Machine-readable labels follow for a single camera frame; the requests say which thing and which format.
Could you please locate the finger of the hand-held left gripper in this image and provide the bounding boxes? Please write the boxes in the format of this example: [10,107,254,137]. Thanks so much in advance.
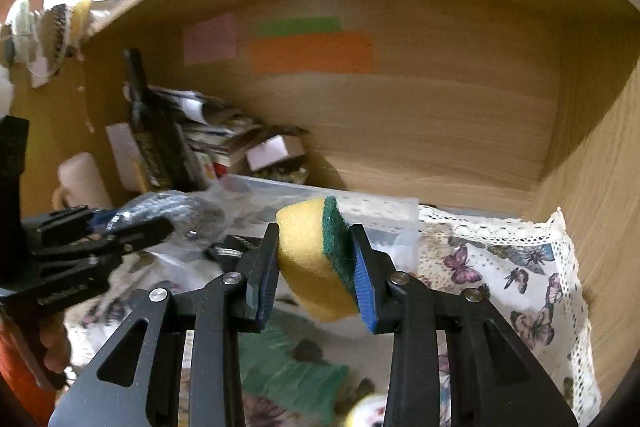
[37,247,126,283]
[100,217,176,255]

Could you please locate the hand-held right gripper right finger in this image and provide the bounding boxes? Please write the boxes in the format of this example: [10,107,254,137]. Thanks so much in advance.
[349,223,581,427]

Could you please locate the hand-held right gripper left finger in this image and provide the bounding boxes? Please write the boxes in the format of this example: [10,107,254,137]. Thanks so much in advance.
[47,223,281,427]

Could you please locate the yellow sponge with green scourer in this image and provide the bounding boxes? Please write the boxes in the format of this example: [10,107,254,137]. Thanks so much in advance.
[276,197,362,323]

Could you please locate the yellow and white soft toy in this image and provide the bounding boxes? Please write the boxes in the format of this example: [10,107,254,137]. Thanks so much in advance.
[344,394,390,427]

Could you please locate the person's left hand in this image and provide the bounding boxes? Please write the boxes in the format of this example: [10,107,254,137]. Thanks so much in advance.
[41,323,72,377]

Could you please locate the clear plastic bag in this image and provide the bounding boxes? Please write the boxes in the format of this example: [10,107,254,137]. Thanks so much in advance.
[112,189,231,243]

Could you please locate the green cloth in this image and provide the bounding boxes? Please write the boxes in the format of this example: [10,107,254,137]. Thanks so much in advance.
[238,309,350,415]

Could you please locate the white mug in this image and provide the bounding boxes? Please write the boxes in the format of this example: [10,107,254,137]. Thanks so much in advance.
[52,153,115,212]

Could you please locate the clear plastic container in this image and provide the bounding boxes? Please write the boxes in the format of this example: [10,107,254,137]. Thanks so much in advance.
[220,174,421,275]

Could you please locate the stack of books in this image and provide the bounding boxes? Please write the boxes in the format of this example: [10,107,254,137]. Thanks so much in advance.
[150,86,266,180]

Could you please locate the small cardboard box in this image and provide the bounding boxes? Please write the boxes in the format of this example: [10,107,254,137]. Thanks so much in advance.
[245,127,310,172]

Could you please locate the butterfly printed lace cloth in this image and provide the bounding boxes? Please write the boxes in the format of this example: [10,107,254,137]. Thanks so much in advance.
[65,204,603,427]

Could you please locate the wooden shelf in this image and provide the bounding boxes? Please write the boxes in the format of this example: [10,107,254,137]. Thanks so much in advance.
[10,0,640,413]

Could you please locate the bristle brush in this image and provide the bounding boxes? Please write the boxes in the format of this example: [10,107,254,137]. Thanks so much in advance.
[39,3,72,64]

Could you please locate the white cloth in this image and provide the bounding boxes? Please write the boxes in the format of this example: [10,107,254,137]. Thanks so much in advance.
[0,0,46,88]

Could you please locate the pink sticky note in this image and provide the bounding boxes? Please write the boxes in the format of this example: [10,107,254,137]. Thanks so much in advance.
[183,13,239,66]

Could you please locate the orange sticky note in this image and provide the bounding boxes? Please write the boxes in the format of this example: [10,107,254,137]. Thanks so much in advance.
[248,32,376,76]

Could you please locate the green sticky note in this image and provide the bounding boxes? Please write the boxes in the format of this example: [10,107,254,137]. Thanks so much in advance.
[256,16,343,38]

